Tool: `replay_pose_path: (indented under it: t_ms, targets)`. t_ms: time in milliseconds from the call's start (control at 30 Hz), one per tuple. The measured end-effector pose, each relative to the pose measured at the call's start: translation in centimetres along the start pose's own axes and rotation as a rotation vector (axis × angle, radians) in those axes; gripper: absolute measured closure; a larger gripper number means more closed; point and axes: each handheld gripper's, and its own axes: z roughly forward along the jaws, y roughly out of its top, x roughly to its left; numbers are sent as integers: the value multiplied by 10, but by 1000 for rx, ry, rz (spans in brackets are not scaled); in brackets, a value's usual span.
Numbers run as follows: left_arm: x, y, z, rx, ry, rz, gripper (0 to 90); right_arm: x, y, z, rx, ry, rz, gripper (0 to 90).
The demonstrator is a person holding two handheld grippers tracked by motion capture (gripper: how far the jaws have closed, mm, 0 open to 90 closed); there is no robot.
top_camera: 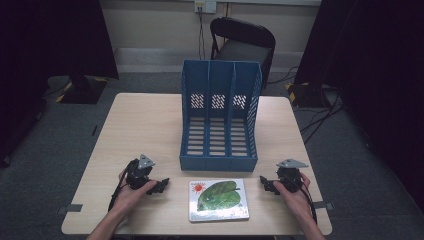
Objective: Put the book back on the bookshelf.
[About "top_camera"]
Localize grey tape strip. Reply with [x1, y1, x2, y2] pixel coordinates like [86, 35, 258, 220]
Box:
[312, 200, 334, 211]
[56, 203, 84, 215]

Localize hand-held gripper black cable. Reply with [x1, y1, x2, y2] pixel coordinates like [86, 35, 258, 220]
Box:
[293, 176, 318, 225]
[107, 169, 130, 213]

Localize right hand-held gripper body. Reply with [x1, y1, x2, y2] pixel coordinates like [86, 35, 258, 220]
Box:
[275, 158, 309, 194]

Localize black floor cables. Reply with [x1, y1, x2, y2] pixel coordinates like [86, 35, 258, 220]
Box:
[299, 89, 345, 145]

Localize blue three-slot file rack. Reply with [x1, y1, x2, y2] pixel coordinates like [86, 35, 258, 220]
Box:
[179, 59, 264, 173]

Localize right hand-held gripper black cable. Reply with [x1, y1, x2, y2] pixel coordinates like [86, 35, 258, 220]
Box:
[293, 176, 318, 225]

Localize person's right hand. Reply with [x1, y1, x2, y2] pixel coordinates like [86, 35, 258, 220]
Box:
[273, 172, 313, 218]

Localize picture book green leaf cover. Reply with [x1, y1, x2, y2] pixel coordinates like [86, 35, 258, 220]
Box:
[188, 178, 251, 223]

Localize black folding chair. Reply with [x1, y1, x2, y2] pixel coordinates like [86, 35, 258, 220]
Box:
[209, 17, 277, 90]

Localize black stand base yellow stripes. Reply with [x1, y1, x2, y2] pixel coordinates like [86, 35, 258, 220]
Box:
[55, 74, 110, 105]
[284, 81, 330, 108]

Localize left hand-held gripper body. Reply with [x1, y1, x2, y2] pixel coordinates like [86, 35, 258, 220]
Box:
[125, 153, 156, 190]

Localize black cable from wall socket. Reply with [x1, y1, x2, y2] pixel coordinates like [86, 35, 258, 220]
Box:
[197, 6, 207, 61]

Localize person's left hand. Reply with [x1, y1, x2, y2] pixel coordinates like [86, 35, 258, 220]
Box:
[113, 171, 158, 218]

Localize white wall socket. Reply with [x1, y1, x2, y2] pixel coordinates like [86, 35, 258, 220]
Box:
[194, 0, 218, 14]

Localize left hand-held gripper black cable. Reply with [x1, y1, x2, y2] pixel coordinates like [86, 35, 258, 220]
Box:
[107, 169, 130, 213]

